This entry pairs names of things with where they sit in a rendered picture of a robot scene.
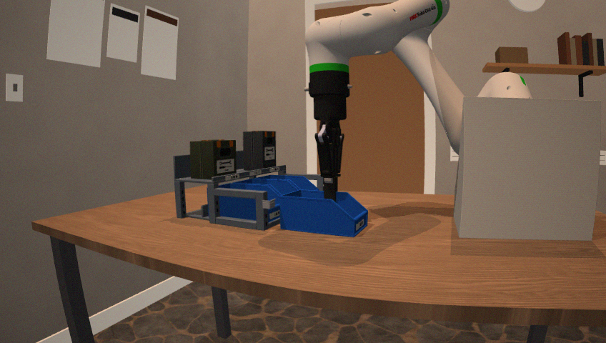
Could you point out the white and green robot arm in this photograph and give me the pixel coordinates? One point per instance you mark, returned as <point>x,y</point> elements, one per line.
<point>403,27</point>

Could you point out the blue bin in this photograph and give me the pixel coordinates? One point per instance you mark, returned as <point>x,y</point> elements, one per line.
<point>279,186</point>
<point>244,208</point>
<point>300,182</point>
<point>308,211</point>

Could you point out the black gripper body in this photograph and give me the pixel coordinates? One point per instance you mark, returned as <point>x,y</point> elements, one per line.
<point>330,110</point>

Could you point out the grey metal shelf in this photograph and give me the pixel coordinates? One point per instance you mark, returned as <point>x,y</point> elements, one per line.
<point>182,174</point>

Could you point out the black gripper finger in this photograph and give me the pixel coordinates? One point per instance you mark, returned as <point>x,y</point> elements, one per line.
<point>338,155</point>
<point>326,155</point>

